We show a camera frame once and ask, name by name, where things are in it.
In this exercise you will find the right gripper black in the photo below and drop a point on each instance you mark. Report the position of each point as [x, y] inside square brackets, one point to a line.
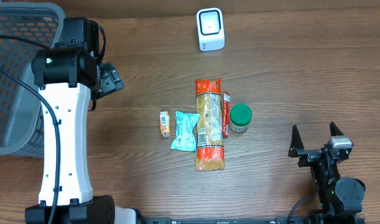
[297, 149]

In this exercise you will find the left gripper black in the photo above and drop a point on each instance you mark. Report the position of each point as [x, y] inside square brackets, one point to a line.
[112, 80]

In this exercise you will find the green lid jar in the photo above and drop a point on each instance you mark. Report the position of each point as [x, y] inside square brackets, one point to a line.
[240, 117]

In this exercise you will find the light blue tissue pack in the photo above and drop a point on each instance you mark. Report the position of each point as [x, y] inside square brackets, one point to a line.
[185, 138]

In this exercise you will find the red snack stick package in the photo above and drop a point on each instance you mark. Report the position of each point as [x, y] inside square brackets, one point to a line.
[226, 101]

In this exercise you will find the red and tan cracker package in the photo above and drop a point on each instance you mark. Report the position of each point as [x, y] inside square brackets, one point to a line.
[210, 145]

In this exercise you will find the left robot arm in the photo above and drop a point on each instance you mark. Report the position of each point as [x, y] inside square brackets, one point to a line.
[71, 77]

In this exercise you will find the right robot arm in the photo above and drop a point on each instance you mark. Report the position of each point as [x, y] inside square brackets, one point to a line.
[340, 197]

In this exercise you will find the white barcode scanner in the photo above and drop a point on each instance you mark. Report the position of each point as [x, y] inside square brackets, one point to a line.
[210, 27]

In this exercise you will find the grey plastic shopping basket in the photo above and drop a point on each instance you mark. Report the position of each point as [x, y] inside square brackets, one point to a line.
[23, 26]

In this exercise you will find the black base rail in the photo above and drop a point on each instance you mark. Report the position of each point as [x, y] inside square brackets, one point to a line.
[277, 220]

